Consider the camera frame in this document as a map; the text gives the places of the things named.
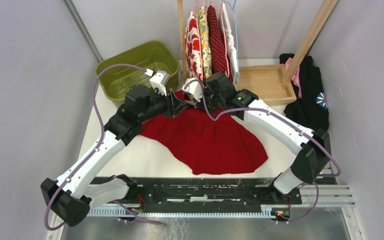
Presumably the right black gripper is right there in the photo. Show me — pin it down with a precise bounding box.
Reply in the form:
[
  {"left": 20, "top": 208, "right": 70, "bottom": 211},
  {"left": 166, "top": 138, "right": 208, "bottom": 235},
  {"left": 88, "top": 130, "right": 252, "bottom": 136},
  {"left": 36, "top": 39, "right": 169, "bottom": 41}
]
[{"left": 192, "top": 85, "right": 225, "bottom": 116}]

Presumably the dark red polka-dot garment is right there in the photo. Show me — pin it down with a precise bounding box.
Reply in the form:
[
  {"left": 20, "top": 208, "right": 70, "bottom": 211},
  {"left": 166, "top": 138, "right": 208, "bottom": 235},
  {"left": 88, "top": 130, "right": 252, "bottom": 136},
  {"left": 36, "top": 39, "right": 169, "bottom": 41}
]
[{"left": 206, "top": 5, "right": 230, "bottom": 77}]

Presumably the white garment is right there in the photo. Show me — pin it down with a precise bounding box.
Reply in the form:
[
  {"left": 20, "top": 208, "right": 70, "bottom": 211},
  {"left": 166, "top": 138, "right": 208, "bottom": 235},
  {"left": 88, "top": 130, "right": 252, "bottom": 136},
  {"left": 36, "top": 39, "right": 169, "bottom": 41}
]
[{"left": 219, "top": 0, "right": 240, "bottom": 86}]

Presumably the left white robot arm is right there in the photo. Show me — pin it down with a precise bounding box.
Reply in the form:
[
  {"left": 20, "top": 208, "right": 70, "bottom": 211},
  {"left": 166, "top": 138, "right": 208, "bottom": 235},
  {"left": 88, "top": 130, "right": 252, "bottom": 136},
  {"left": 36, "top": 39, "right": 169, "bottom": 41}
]
[{"left": 40, "top": 85, "right": 187, "bottom": 231}]

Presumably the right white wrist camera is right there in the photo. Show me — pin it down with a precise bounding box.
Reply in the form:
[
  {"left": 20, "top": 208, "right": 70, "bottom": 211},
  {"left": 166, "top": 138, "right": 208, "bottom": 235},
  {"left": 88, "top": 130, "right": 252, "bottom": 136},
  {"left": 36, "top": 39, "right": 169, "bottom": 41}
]
[{"left": 181, "top": 78, "right": 203, "bottom": 103}]

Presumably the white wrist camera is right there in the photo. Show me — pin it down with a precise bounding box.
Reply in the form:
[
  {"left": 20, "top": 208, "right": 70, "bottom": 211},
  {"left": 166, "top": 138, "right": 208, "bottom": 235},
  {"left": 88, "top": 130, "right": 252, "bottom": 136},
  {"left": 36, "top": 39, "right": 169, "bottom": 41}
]
[
  {"left": 181, "top": 78, "right": 203, "bottom": 103},
  {"left": 149, "top": 70, "right": 170, "bottom": 97}
]

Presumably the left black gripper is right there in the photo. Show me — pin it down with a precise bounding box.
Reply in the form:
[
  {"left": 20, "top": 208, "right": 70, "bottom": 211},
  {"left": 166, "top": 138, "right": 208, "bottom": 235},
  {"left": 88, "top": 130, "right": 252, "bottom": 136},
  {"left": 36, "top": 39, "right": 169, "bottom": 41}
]
[{"left": 138, "top": 85, "right": 188, "bottom": 123}]

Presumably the pink wire hanger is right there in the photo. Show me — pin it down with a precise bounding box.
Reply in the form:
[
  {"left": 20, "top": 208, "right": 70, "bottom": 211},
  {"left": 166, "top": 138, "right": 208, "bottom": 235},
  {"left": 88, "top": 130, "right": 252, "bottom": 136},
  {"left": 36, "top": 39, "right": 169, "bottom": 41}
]
[{"left": 197, "top": 2, "right": 231, "bottom": 80}]

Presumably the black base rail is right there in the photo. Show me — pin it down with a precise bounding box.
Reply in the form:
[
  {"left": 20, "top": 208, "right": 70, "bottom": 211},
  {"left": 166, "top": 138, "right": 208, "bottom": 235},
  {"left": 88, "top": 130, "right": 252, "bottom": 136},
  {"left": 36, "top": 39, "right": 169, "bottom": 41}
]
[{"left": 89, "top": 176, "right": 339, "bottom": 215}]

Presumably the green plastic basket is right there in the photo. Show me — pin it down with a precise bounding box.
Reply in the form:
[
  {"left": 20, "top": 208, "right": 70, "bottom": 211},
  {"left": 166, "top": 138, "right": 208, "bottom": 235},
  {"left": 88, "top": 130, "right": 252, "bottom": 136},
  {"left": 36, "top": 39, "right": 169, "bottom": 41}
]
[{"left": 95, "top": 40, "right": 180, "bottom": 107}]

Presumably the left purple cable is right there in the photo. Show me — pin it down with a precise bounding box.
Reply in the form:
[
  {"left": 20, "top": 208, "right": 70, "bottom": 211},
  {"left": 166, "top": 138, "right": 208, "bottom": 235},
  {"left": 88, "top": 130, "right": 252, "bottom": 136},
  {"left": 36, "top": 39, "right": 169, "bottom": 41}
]
[{"left": 44, "top": 63, "right": 155, "bottom": 232}]

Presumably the red skirt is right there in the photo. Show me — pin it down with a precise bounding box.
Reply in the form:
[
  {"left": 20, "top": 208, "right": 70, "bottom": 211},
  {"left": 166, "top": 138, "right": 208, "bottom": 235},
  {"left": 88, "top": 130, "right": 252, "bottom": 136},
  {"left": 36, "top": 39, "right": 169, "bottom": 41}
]
[{"left": 141, "top": 108, "right": 269, "bottom": 175}]

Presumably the white slotted cable duct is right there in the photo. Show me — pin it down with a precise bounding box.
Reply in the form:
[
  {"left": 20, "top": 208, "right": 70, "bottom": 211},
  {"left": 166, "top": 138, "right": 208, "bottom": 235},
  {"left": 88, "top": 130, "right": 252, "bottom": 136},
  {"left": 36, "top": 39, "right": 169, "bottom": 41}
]
[{"left": 87, "top": 204, "right": 290, "bottom": 220}]

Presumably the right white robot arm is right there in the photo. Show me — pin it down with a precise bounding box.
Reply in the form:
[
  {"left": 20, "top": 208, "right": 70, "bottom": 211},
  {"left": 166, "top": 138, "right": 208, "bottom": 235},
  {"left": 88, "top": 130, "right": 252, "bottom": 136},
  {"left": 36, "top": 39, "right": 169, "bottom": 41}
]
[{"left": 182, "top": 72, "right": 333, "bottom": 204}]

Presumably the purple cable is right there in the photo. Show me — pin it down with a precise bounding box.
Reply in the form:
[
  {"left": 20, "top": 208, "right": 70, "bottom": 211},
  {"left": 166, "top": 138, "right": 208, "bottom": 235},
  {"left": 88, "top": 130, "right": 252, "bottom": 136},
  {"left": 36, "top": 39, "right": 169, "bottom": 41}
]
[
  {"left": 182, "top": 78, "right": 342, "bottom": 223},
  {"left": 44, "top": 63, "right": 155, "bottom": 232}
]

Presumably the blue wire hanger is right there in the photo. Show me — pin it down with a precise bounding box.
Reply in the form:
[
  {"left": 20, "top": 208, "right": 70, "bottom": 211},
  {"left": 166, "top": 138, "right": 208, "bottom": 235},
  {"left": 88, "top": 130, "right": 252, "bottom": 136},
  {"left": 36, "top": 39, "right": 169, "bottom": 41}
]
[{"left": 225, "top": 0, "right": 241, "bottom": 77}]

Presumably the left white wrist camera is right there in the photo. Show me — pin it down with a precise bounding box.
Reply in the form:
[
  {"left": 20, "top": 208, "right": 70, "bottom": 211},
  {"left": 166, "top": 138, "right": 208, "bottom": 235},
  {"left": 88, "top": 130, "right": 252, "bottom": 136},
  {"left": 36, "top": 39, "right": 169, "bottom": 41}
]
[{"left": 149, "top": 70, "right": 170, "bottom": 97}]

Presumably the black garment with flower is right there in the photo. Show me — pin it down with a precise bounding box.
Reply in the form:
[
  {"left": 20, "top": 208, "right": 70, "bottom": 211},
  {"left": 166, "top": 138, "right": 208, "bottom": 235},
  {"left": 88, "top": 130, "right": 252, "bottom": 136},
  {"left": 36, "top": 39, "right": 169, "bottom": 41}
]
[{"left": 283, "top": 55, "right": 330, "bottom": 131}]

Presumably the red poppy print garment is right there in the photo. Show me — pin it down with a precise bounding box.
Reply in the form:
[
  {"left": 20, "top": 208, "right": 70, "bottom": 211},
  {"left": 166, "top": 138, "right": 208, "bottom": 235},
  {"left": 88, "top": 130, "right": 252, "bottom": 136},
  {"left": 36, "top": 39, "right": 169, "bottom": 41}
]
[{"left": 184, "top": 11, "right": 204, "bottom": 82}]

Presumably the wooden clothes rack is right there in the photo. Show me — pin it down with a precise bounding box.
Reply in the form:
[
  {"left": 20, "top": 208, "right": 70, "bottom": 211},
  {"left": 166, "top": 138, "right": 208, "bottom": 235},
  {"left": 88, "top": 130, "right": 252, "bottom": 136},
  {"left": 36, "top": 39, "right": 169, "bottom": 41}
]
[{"left": 177, "top": 0, "right": 339, "bottom": 107}]

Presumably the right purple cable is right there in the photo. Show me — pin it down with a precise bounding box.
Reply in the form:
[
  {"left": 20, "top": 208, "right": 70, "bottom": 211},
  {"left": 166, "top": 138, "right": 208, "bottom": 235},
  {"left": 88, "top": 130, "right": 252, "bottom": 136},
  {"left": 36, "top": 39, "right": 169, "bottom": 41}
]
[{"left": 182, "top": 78, "right": 342, "bottom": 223}]

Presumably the yellow floral print garment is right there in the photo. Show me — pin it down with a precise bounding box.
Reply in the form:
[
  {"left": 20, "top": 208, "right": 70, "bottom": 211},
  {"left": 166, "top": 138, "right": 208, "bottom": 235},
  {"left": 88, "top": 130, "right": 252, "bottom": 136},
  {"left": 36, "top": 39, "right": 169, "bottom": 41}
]
[{"left": 198, "top": 5, "right": 212, "bottom": 81}]

